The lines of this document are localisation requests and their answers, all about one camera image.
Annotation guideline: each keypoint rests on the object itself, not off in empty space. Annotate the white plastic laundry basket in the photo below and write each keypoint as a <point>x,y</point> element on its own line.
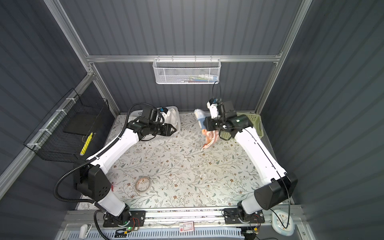
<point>135,114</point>

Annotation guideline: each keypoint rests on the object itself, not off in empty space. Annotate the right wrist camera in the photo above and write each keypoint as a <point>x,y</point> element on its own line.
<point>212,105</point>

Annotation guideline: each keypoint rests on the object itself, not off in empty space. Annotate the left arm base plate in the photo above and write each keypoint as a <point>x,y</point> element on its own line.
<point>125,219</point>

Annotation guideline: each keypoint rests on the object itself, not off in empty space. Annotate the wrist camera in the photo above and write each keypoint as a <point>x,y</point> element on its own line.
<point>212,105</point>
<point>165,112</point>

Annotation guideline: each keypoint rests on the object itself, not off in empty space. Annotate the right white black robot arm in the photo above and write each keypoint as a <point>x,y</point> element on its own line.
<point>277,184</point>

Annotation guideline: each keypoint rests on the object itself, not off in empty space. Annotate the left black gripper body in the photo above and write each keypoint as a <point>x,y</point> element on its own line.
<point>158,129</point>

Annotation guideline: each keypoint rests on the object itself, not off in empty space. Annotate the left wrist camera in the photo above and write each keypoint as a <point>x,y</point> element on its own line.
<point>165,112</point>

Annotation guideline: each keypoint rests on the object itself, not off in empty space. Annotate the clear tape roll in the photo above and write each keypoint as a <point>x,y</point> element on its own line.
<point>143,184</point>

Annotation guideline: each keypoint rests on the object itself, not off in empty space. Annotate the white wire wall basket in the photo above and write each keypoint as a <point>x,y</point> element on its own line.
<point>186,72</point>

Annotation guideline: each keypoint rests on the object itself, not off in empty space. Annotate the white round clock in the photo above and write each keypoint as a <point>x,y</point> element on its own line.
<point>282,223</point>

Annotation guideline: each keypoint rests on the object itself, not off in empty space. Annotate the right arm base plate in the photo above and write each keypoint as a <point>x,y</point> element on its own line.
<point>235,216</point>

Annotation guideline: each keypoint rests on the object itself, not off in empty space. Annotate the red white label card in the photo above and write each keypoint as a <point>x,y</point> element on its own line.
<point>186,227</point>

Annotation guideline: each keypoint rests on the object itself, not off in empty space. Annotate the green perforated plastic basket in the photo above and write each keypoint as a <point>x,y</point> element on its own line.
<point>256,121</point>

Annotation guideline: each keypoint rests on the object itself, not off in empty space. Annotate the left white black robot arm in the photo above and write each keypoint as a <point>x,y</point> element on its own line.
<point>90,178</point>

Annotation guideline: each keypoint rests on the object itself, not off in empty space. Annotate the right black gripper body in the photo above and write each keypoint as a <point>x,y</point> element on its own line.
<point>212,124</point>

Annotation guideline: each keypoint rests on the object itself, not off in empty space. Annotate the patterned cloth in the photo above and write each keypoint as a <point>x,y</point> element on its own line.
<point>211,136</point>

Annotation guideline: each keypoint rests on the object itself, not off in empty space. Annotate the black wire wall basket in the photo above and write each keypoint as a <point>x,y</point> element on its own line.
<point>62,137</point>

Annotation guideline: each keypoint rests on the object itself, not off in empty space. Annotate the white towel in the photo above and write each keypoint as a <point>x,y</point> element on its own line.
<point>174,118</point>

